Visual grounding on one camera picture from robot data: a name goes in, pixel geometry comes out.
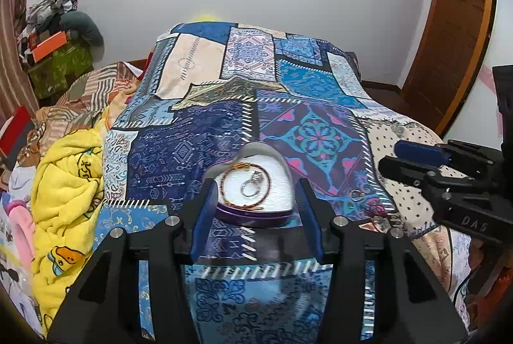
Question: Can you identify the white printed cloth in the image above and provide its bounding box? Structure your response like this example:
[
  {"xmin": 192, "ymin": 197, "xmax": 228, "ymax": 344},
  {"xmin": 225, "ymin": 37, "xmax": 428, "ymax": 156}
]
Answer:
[{"xmin": 0, "ymin": 164, "xmax": 45, "ymax": 332}]

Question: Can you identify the brown wooden door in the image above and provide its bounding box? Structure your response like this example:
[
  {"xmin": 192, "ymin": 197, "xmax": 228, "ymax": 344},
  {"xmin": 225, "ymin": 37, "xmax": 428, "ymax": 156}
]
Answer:
[{"xmin": 401, "ymin": 0, "xmax": 498, "ymax": 136}]

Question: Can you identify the pile of clothes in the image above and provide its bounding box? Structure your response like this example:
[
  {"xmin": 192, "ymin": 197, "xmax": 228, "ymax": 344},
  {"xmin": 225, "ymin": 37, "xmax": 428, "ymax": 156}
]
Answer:
[{"xmin": 18, "ymin": 0, "xmax": 79, "ymax": 56}]

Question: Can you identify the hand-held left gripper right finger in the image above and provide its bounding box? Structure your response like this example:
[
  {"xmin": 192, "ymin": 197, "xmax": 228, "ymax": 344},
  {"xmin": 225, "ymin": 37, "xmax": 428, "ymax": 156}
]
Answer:
[{"xmin": 294, "ymin": 178, "xmax": 469, "ymax": 344}]

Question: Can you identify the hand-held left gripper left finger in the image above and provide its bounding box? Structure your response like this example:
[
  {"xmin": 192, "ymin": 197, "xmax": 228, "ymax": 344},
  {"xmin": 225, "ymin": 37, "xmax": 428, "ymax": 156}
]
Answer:
[{"xmin": 46, "ymin": 170, "xmax": 221, "ymax": 344}]

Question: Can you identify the blue patchwork blanket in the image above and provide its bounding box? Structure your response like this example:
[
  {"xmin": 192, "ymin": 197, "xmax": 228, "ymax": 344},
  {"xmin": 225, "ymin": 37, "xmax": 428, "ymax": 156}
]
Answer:
[{"xmin": 94, "ymin": 21, "xmax": 453, "ymax": 344}]

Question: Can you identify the yellow duck print towel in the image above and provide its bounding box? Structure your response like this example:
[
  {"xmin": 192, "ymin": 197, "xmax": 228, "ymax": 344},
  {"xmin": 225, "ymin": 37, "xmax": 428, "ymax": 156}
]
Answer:
[{"xmin": 30, "ymin": 123, "xmax": 109, "ymax": 337}]

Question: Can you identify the pink plush item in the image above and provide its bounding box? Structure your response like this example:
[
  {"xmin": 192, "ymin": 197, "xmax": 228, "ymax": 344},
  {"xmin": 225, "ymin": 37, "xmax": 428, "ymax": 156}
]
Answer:
[{"xmin": 8, "ymin": 200, "xmax": 37, "ymax": 273}]

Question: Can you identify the brown striped curtain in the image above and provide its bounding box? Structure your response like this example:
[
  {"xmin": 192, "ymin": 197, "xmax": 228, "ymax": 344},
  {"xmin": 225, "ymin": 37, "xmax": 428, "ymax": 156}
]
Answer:
[{"xmin": 0, "ymin": 0, "xmax": 53, "ymax": 120}]

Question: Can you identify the person's right forearm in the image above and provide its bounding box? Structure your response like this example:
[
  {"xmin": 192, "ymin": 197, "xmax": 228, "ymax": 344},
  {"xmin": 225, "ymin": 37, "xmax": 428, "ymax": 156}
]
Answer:
[{"xmin": 453, "ymin": 236, "xmax": 513, "ymax": 329}]

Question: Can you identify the purple heart-shaped jewelry box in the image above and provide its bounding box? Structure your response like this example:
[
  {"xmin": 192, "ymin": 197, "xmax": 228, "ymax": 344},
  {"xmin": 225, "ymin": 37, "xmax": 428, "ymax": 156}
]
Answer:
[{"xmin": 206, "ymin": 142, "xmax": 301, "ymax": 226}]

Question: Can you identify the brown beaded bracelet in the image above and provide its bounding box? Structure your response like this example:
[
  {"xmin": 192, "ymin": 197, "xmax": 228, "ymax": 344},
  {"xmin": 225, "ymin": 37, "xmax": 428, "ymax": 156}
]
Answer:
[{"xmin": 220, "ymin": 164, "xmax": 277, "ymax": 212}]

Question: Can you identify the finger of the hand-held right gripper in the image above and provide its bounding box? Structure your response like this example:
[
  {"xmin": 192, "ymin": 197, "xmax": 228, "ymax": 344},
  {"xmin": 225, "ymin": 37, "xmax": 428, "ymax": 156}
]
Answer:
[
  {"xmin": 379, "ymin": 155, "xmax": 453, "ymax": 192},
  {"xmin": 394, "ymin": 139, "xmax": 501, "ymax": 178}
]

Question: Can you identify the brown striped blanket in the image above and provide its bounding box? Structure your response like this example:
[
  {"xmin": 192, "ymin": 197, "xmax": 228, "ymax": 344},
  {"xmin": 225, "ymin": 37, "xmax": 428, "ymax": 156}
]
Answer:
[{"xmin": 16, "ymin": 61, "xmax": 145, "ymax": 168}]

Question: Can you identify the green patterned box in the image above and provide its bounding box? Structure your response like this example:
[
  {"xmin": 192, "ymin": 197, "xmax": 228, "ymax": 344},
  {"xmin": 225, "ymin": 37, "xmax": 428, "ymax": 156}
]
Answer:
[{"xmin": 26, "ymin": 43, "xmax": 95, "ymax": 100}]

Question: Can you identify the orange box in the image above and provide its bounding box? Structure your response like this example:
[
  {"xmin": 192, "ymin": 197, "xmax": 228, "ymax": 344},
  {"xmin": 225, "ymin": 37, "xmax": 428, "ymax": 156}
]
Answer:
[{"xmin": 32, "ymin": 30, "xmax": 67, "ymax": 62}]

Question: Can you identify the silver charm ring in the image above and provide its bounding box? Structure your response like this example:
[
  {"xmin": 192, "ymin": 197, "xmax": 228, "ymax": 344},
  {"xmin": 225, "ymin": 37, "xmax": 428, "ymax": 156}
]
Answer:
[{"xmin": 240, "ymin": 172, "xmax": 267, "ymax": 197}]

